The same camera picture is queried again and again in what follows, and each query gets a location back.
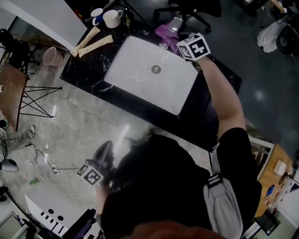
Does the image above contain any light wooden table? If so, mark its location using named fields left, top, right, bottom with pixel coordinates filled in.
left=247, top=136, right=294, bottom=218

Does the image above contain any white rounded device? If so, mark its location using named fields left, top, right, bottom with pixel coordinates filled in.
left=0, top=158, right=20, bottom=173

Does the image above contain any white fabric cover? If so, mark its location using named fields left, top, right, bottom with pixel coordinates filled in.
left=256, top=23, right=285, bottom=54

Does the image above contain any white box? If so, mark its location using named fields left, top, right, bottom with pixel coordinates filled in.
left=273, top=160, right=287, bottom=175

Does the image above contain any blue mug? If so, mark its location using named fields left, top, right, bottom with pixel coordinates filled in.
left=90, top=7, right=105, bottom=26

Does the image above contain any beige paper packet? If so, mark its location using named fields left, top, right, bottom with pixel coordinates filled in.
left=70, top=26, right=101, bottom=57
left=78, top=35, right=114, bottom=58

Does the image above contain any brown table with wire legs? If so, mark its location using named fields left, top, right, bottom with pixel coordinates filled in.
left=0, top=62, right=63, bottom=133

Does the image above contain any green bottle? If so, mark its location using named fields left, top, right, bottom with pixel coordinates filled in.
left=123, top=8, right=132, bottom=30

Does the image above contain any white sink basin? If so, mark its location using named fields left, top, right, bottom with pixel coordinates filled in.
left=103, top=35, right=199, bottom=116

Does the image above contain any white mug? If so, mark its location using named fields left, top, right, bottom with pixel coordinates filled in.
left=102, top=9, right=124, bottom=29

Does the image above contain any black side chair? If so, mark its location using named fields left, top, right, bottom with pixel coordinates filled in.
left=0, top=28, right=42, bottom=76

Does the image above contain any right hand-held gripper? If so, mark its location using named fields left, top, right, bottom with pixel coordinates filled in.
left=176, top=32, right=212, bottom=71

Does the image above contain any black office chair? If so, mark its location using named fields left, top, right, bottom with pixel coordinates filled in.
left=153, top=0, right=222, bottom=34

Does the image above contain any grey shoulder bag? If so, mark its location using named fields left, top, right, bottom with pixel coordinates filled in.
left=202, top=142, right=244, bottom=239

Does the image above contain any person's left forearm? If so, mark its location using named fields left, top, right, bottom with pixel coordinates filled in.
left=95, top=184, right=113, bottom=215

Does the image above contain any purple cloth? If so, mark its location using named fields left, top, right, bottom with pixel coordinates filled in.
left=155, top=22, right=182, bottom=54

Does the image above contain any white slotted panel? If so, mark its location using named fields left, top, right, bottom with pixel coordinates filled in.
left=24, top=193, right=79, bottom=237

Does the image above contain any pink waste bin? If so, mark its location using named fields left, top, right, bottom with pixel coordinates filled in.
left=42, top=46, right=65, bottom=68

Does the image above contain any person's black shirt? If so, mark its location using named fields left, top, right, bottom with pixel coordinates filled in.
left=100, top=127, right=263, bottom=239

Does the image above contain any black body-worn rig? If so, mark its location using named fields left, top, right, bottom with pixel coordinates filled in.
left=69, top=208, right=97, bottom=239

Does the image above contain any person's dark cap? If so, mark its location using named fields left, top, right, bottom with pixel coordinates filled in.
left=121, top=220, right=225, bottom=239

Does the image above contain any black marble vanity table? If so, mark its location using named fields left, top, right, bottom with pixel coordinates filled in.
left=60, top=25, right=243, bottom=151

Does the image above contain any chrome faucet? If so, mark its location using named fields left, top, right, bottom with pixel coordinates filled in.
left=159, top=16, right=184, bottom=49

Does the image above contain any person's right forearm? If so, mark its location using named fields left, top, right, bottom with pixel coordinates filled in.
left=198, top=56, right=246, bottom=141

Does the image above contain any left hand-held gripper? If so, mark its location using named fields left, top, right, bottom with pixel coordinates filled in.
left=76, top=140, right=117, bottom=187

